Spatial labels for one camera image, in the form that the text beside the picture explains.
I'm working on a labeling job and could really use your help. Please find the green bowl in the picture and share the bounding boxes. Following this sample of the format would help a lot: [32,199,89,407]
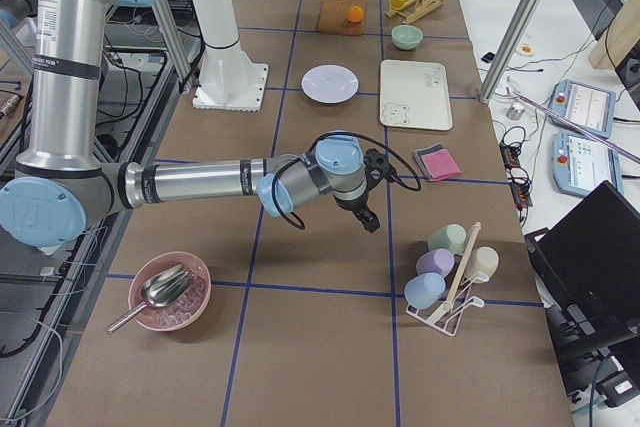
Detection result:
[391,24,424,51]

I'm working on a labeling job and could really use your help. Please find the white wire cup rack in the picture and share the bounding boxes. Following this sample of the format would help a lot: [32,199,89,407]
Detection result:
[405,222,489,337]

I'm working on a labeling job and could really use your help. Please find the green pastel cup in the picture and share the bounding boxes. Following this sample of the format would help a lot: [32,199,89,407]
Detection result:
[427,224,467,255]

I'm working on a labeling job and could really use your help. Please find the small metal cylinder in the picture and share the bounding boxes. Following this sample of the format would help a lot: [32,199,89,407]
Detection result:
[506,101,525,121]

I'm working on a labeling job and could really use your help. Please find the metal scoop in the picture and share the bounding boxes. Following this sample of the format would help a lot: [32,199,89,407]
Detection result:
[106,265,192,334]

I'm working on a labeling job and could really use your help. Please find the pink cloth stack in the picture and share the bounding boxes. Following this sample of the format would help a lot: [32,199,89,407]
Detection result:
[413,144,462,182]

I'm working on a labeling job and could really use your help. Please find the black laptop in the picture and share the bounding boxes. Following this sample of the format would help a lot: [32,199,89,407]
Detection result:
[525,181,639,354]

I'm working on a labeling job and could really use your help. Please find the teach pendant tablet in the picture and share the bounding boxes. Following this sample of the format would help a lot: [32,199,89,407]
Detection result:
[549,79,616,139]
[551,131,624,197]

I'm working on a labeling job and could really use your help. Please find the pink bowl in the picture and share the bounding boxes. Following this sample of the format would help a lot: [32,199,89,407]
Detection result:
[128,251,212,332]

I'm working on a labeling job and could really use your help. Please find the purple pastel cup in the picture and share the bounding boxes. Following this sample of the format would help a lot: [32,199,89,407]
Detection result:
[416,248,455,277]

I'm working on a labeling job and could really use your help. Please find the brown wooden tray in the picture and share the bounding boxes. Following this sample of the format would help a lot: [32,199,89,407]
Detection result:
[316,0,367,36]

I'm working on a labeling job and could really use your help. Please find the white round plate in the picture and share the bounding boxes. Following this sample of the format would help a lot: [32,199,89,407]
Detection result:
[301,64,359,104]

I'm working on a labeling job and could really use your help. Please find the upper teach pendant tablet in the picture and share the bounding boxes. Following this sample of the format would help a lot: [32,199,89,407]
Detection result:
[549,79,616,139]

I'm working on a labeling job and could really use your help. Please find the white bear tray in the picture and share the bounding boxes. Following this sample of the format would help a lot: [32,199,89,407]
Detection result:
[379,59,453,131]

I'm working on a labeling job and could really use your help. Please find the aluminium frame post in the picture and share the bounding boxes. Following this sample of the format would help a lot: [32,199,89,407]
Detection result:
[478,0,540,104]

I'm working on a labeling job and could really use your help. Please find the fried egg toy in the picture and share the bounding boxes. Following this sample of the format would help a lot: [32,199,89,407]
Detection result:
[516,44,534,57]

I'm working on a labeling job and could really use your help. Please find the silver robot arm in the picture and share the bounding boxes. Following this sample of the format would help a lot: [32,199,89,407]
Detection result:
[1,0,388,248]

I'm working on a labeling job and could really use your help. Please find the long pink rod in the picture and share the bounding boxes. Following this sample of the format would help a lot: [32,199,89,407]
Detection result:
[514,93,640,164]

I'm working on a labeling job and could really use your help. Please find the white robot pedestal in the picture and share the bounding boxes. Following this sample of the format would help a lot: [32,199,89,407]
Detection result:
[192,0,269,112]

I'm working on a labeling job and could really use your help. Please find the lower teach pendant tablet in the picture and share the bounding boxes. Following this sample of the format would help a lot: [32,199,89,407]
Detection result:
[551,131,624,197]

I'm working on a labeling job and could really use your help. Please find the blue pastel cup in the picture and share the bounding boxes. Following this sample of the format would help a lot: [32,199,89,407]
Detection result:
[404,272,446,310]

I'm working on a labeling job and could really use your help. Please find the orange fruit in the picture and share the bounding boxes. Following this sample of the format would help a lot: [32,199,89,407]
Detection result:
[347,5,365,24]

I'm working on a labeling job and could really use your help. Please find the beige pastel cup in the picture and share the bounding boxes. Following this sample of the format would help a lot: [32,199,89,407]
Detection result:
[464,246,499,278]

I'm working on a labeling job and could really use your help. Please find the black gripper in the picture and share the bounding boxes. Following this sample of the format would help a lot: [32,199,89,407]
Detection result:
[333,148,390,232]

